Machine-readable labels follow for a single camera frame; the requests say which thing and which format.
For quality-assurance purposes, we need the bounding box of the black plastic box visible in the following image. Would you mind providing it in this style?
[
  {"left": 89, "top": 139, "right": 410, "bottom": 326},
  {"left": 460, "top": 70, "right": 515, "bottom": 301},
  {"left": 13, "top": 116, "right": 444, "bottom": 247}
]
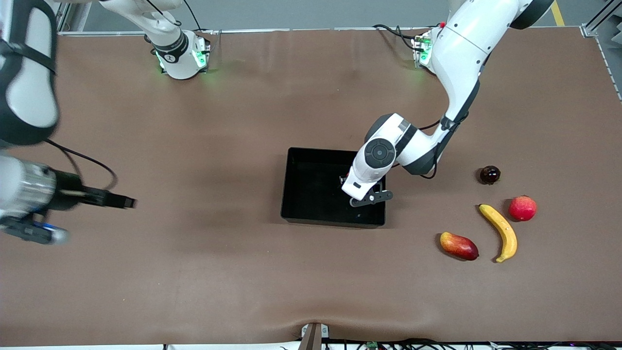
[{"left": 280, "top": 147, "right": 387, "bottom": 228}]

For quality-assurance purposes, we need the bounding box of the yellow banana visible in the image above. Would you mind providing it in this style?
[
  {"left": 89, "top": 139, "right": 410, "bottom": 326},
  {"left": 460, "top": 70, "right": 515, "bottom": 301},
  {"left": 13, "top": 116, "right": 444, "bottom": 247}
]
[{"left": 479, "top": 204, "right": 518, "bottom": 263}]

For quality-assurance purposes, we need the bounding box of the round red apple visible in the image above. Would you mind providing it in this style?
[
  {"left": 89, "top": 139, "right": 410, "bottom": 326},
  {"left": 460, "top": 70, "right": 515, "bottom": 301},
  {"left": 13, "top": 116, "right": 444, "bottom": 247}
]
[{"left": 508, "top": 195, "right": 538, "bottom": 222}]

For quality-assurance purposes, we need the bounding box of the red yellow mango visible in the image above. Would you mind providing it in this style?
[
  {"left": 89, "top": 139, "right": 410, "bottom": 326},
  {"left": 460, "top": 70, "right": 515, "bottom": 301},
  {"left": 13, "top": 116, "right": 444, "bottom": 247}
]
[{"left": 440, "top": 231, "right": 480, "bottom": 262}]

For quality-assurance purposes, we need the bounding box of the brown table mat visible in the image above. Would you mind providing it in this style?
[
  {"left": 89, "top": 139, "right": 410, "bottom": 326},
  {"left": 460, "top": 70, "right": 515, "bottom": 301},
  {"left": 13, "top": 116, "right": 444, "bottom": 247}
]
[{"left": 0, "top": 27, "right": 622, "bottom": 347}]

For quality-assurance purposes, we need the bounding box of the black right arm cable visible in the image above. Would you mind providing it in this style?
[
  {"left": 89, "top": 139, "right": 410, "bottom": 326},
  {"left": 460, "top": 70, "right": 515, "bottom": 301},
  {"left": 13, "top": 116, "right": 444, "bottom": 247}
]
[{"left": 46, "top": 140, "right": 118, "bottom": 191}]

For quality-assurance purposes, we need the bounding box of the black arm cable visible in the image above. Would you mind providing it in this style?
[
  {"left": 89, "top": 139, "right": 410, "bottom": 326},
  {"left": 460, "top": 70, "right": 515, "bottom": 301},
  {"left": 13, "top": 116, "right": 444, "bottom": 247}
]
[
  {"left": 394, "top": 80, "right": 483, "bottom": 179},
  {"left": 46, "top": 140, "right": 118, "bottom": 191}
]

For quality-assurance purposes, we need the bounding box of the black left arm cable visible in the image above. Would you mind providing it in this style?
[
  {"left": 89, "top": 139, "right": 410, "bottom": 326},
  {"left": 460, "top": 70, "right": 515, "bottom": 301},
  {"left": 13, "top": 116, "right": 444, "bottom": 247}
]
[{"left": 394, "top": 80, "right": 483, "bottom": 179}]

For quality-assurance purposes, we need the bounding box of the black left base cable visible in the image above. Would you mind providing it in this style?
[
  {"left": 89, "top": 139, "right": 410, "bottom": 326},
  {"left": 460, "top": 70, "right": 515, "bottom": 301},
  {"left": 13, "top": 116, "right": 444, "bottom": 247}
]
[{"left": 373, "top": 23, "right": 426, "bottom": 52}]

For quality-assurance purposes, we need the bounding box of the black base cable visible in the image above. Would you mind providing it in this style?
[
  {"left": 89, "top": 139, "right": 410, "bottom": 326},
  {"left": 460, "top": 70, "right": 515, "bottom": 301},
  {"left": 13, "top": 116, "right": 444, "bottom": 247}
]
[
  {"left": 181, "top": 0, "right": 214, "bottom": 35},
  {"left": 373, "top": 23, "right": 426, "bottom": 52}
]

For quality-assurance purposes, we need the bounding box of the aluminium frame profile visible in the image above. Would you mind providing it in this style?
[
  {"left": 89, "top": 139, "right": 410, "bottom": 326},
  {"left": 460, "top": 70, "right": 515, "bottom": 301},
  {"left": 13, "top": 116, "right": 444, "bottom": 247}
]
[
  {"left": 582, "top": 0, "right": 622, "bottom": 103},
  {"left": 56, "top": 0, "right": 93, "bottom": 35}
]

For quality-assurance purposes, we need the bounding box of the black right base cable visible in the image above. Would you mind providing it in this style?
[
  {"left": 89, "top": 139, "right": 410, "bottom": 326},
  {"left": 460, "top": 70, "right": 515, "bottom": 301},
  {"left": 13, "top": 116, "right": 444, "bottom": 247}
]
[{"left": 181, "top": 0, "right": 214, "bottom": 35}]

